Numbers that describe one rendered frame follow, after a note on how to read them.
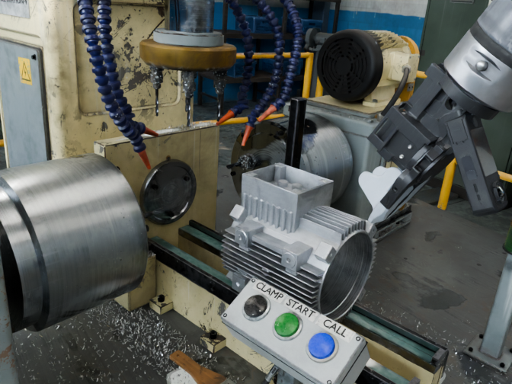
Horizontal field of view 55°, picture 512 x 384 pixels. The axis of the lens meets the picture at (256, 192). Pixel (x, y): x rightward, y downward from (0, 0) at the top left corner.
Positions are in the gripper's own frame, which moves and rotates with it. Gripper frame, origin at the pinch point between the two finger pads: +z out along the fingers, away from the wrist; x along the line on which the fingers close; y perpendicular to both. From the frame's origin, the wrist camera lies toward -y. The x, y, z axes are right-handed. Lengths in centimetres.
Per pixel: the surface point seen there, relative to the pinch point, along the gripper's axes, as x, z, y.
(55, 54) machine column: 11, 20, 63
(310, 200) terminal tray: -5.2, 10.3, 11.3
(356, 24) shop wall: -590, 174, 326
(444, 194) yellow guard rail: -253, 110, 28
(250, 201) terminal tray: -1.3, 17.2, 18.3
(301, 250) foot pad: 1.4, 13.0, 5.3
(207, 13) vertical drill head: -6.5, 1.0, 48.5
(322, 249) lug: 0.2, 10.7, 3.2
